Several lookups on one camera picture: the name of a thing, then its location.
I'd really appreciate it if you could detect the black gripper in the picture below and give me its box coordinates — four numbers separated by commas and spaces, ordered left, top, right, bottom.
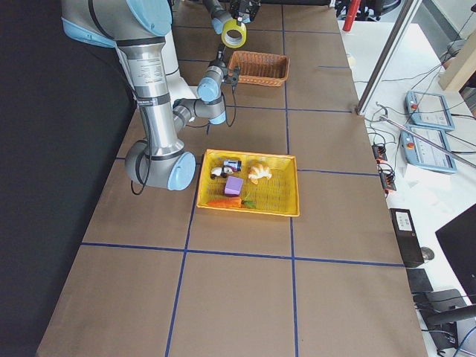
218, 62, 232, 84
230, 0, 261, 24

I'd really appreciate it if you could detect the yellow packing tape roll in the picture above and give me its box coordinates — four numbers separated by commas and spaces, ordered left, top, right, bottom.
221, 19, 247, 49

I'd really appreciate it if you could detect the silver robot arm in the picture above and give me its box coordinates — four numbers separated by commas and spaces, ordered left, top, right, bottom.
202, 0, 261, 35
61, 1, 227, 190

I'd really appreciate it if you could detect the brown wicker basket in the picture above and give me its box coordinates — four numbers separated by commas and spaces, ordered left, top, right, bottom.
228, 51, 289, 87

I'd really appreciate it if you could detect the yellow plastic woven basket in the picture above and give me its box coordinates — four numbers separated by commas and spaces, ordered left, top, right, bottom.
197, 149, 300, 216

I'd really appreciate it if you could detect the small black labelled can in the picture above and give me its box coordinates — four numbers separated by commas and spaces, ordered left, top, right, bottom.
223, 159, 242, 172

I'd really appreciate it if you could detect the red cylinder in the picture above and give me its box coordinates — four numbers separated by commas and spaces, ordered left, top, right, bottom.
342, 0, 361, 32

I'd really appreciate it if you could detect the toy croissant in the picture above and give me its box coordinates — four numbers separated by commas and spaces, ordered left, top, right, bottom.
248, 163, 272, 184

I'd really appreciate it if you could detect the purple foam cube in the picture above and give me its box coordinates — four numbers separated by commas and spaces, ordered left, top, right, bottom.
224, 176, 244, 196

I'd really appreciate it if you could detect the toy carrot with green leaves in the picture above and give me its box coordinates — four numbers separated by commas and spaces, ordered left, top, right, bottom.
207, 196, 256, 209

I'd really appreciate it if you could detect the thin metal rod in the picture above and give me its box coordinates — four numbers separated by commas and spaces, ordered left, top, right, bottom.
376, 102, 475, 169

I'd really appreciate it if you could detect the black orange power strip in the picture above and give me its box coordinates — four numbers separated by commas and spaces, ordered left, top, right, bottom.
372, 144, 396, 194

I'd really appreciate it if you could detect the upper blue teach pendant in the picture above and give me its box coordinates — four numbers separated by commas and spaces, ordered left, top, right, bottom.
405, 91, 455, 131

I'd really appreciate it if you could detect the blue teach pendant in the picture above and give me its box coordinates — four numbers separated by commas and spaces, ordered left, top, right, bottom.
400, 125, 457, 174
405, 91, 455, 131

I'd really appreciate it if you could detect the lower blue teach pendant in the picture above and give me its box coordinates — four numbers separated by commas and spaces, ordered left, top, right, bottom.
400, 125, 457, 174

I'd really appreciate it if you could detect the black box with label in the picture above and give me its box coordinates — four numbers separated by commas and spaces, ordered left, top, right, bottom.
389, 208, 424, 268

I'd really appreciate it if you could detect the black computer monitor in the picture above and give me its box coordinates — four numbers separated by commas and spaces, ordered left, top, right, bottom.
436, 207, 475, 302

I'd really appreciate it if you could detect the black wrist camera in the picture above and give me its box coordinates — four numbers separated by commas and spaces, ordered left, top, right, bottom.
228, 66, 241, 87

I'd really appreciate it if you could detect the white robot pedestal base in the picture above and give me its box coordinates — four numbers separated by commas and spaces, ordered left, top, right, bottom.
132, 0, 201, 123

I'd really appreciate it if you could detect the aluminium frame post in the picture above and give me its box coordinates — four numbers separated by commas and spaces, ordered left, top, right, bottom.
356, 0, 422, 116

